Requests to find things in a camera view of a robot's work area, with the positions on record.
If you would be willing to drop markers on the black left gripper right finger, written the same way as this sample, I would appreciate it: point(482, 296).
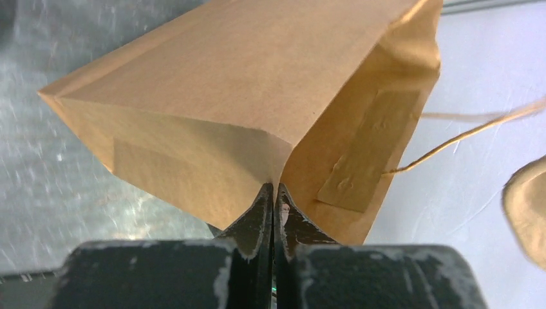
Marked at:
point(315, 271)

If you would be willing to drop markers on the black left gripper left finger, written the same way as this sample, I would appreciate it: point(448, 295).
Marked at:
point(232, 270)

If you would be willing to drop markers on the brown paper bag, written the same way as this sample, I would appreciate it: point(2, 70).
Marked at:
point(320, 96)

